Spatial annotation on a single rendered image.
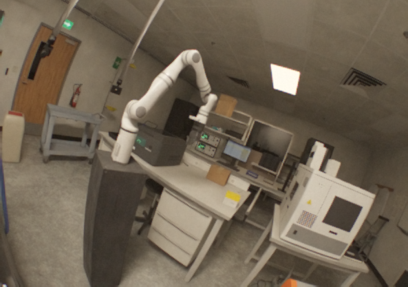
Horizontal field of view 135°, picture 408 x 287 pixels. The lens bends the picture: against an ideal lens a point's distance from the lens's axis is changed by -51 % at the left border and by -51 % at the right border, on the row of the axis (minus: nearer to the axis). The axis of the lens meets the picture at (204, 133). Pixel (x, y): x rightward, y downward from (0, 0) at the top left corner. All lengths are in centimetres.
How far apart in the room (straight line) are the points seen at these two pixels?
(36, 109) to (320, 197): 442
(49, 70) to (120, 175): 338
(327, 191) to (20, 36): 459
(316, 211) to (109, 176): 123
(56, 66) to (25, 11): 139
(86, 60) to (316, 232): 450
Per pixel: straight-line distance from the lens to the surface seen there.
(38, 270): 170
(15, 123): 280
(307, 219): 127
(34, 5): 405
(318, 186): 122
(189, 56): 96
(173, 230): 162
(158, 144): 160
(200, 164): 219
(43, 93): 403
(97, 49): 427
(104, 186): 86
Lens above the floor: 144
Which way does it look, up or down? 3 degrees down
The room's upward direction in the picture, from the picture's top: 21 degrees clockwise
